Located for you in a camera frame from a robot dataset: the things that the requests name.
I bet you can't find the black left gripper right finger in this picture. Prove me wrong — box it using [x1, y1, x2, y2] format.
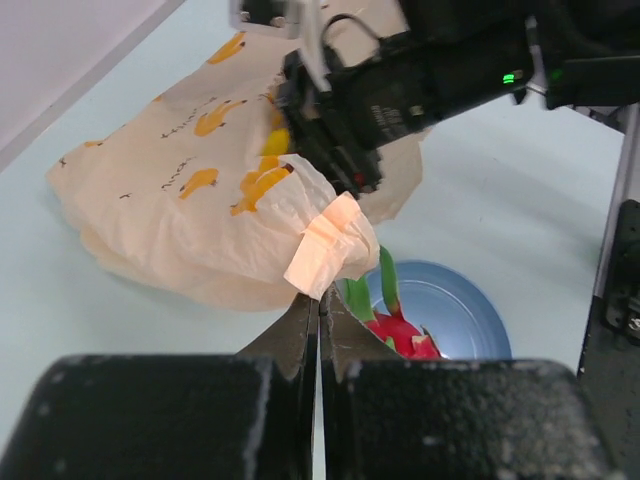
[319, 289, 624, 479]

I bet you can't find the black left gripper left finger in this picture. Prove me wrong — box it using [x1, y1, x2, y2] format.
[1, 295, 319, 479]

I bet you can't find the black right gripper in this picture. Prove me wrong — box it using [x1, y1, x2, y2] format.
[272, 49, 431, 199]

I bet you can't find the red fake dragon fruit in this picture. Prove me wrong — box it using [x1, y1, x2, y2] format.
[343, 246, 445, 360]

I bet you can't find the translucent orange plastic bag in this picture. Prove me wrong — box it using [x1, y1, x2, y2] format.
[47, 32, 422, 311]

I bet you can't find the yellow fake lemon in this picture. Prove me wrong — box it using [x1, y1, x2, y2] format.
[261, 111, 290, 156]

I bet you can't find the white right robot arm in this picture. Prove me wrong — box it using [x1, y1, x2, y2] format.
[275, 1, 639, 196]

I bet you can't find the blue plate with bear print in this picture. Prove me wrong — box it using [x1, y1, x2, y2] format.
[396, 260, 512, 360]

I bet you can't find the aluminium frame rail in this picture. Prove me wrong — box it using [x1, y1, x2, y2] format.
[578, 104, 639, 376]

